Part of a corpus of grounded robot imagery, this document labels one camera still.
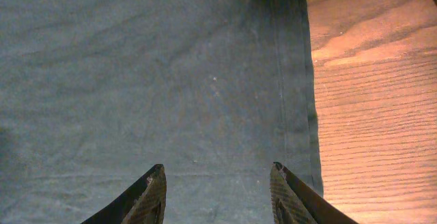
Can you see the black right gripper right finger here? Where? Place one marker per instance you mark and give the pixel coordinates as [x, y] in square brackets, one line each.
[294, 202]

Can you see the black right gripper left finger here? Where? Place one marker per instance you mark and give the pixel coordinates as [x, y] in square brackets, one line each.
[141, 203]

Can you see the black nike t-shirt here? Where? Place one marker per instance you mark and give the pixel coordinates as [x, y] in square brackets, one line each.
[96, 92]

